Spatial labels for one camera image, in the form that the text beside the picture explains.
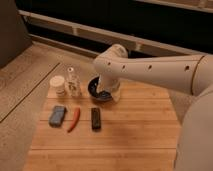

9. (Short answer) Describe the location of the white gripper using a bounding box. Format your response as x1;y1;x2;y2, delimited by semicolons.
97;78;120;102

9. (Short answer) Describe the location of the dark ceramic bowl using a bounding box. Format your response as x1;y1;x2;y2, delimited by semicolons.
87;77;112;101

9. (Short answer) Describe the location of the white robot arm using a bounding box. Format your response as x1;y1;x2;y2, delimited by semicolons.
93;44;213;171

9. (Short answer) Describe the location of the dark chocolate bar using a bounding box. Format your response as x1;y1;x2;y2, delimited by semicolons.
91;108;101;130

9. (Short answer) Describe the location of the red chili pepper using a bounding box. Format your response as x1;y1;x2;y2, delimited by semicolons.
67;107;80;133

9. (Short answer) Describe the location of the blue sponge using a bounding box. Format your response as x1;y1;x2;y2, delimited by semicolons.
49;106;67;127

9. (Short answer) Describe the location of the white metal railing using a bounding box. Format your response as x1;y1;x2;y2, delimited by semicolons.
19;10;199;55

